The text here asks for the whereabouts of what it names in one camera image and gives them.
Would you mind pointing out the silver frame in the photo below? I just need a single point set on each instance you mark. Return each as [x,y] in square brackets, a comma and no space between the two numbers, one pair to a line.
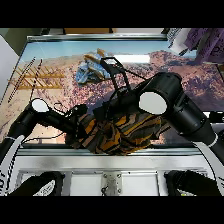
[100,164]

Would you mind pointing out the heap of clothes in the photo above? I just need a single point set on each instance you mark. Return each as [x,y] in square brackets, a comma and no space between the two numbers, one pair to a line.
[93,70]

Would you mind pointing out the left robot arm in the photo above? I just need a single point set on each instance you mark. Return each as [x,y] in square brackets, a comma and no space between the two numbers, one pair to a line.
[23,124]

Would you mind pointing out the orange and dark striped garment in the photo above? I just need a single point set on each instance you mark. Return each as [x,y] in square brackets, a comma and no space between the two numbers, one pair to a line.
[135,134]

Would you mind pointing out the purple garment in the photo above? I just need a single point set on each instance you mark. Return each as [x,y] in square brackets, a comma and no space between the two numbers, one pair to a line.
[208,43]

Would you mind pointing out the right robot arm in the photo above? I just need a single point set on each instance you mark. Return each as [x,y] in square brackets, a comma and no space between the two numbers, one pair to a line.
[188,117]

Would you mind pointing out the white garment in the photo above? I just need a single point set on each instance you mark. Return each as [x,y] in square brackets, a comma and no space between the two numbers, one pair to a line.
[178,39]

